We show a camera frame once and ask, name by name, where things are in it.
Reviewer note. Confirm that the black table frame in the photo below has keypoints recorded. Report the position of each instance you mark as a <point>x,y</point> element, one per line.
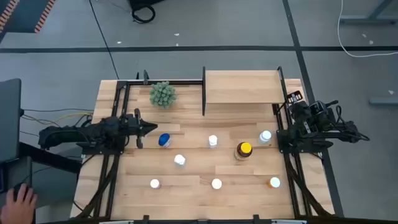
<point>186,82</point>

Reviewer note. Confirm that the dark mat orange striped edges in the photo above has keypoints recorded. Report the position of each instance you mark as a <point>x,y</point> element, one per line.
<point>25,14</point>

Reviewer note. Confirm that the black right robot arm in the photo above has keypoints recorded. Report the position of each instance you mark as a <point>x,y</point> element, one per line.
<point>342,130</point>

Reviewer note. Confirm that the black computer mouse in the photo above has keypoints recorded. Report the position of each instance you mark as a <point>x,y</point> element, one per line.
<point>17,187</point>

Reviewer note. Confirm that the grey metal furniture foot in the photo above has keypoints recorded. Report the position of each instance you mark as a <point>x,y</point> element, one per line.
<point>367,20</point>
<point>384,100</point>

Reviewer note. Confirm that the large white labelled bottle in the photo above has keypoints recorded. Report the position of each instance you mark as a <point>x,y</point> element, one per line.
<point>265,136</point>

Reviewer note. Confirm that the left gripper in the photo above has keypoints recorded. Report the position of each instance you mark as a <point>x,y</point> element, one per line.
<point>133,126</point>

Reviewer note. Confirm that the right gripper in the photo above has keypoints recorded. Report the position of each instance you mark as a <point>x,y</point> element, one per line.
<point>301,113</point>

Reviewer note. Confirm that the orange pill bottle white cap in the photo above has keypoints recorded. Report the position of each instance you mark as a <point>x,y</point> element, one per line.
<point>275,182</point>
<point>216,183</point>

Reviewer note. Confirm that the person's hand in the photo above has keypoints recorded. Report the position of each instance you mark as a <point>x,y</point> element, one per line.
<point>18,208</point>

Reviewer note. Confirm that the small white pill bottle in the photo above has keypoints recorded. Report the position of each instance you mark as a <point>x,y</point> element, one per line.
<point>179,160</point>
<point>213,140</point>

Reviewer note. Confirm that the wooden shelf board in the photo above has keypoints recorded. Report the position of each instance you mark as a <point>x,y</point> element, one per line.
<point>244,87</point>

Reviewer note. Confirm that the blue cap medicine bottle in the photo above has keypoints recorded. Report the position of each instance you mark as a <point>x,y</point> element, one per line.
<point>164,139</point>

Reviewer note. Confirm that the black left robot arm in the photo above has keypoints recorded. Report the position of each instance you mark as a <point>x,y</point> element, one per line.
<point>93,130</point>

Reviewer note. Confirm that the dark grey monitor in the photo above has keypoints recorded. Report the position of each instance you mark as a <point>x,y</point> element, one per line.
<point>9,118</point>

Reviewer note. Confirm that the brown bottle yellow cap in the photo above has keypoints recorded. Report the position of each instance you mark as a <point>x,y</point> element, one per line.
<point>244,149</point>

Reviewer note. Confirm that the black desk support beam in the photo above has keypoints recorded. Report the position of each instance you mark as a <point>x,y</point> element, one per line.
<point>49,157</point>

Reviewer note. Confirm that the black floor equipment box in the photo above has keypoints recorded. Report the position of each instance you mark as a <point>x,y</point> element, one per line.
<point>140,2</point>

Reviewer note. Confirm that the green potted plant white pot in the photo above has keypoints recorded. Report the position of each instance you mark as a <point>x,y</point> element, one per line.
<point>163,95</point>

